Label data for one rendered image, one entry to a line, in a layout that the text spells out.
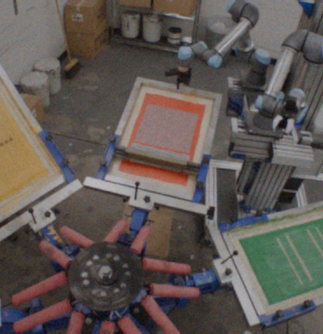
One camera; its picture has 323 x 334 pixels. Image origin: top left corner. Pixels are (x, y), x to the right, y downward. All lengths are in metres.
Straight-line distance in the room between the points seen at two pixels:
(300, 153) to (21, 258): 2.27
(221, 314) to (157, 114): 1.57
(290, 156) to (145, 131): 0.90
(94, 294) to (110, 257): 0.17
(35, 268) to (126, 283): 1.67
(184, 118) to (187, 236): 1.20
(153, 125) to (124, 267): 1.07
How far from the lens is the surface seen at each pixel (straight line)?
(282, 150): 2.22
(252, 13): 2.22
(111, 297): 1.36
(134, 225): 1.82
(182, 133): 2.18
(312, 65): 1.95
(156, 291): 1.47
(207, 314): 2.78
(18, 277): 2.97
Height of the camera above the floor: 2.57
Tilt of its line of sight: 46 degrees down
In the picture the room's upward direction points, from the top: 7 degrees clockwise
